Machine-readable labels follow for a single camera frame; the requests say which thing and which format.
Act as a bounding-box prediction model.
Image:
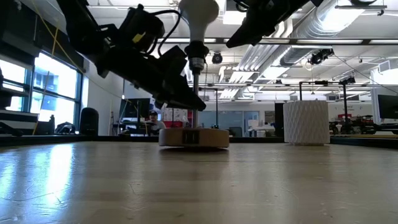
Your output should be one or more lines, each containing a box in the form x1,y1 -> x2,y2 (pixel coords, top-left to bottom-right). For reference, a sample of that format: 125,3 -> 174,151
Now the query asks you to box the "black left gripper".
95,45 -> 207,112

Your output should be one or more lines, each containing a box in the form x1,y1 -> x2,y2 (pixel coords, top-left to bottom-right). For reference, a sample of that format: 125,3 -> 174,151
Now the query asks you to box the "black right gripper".
225,0 -> 325,49

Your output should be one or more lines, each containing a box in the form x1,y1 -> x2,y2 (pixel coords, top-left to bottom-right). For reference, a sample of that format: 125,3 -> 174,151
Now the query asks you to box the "wooden-base lamp socket stand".
158,40 -> 231,149

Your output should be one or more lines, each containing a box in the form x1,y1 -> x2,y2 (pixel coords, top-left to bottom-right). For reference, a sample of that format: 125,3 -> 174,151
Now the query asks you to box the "white lightbulb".
178,0 -> 220,43

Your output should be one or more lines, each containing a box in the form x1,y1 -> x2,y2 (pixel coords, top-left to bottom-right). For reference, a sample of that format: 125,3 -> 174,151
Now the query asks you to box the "person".
146,109 -> 167,136

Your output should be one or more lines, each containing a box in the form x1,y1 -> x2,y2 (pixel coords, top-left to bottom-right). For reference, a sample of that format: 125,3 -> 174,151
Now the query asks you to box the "black computer monitor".
377,95 -> 398,121
119,98 -> 152,119

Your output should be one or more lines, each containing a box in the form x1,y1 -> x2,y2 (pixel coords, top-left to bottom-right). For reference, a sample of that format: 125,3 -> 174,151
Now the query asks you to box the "long ceiling light bar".
155,37 -> 398,45

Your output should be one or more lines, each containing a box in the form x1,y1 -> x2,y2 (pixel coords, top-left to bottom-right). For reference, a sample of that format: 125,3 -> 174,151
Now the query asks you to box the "black cabinet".
274,102 -> 285,138

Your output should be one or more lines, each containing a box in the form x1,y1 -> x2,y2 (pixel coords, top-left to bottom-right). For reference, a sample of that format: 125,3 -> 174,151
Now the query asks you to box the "black rounded bin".
79,106 -> 100,136

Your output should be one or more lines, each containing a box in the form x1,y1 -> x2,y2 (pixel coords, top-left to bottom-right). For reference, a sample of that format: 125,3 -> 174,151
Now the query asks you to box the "white textured cup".
282,100 -> 331,147

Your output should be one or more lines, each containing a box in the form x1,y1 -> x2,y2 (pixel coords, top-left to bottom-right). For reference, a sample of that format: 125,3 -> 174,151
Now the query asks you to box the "dark bag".
55,121 -> 76,134

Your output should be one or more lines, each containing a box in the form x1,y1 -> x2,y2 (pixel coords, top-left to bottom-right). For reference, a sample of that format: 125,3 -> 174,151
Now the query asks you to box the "large window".
0,51 -> 83,131

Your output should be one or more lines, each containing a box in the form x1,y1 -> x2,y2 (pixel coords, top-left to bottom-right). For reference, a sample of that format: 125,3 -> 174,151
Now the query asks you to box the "red-black robot rig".
329,113 -> 376,136

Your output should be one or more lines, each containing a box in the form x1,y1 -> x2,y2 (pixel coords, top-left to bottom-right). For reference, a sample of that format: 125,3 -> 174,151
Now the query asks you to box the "white-black stacked shelf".
0,108 -> 40,136

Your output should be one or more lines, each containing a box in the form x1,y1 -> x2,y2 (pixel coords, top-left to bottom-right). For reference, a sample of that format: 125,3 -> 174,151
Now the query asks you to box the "silver ventilation duct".
279,0 -> 368,68

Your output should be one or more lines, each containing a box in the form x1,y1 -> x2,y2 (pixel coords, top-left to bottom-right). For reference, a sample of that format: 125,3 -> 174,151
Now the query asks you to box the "black ceiling camera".
309,48 -> 335,66

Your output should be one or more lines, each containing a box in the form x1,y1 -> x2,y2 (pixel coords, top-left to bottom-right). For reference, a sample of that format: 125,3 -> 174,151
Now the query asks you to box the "black aluminium table frame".
0,133 -> 398,151

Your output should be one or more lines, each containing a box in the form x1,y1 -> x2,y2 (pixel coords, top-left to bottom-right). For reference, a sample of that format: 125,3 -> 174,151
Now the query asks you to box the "black camera stand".
298,76 -> 357,134

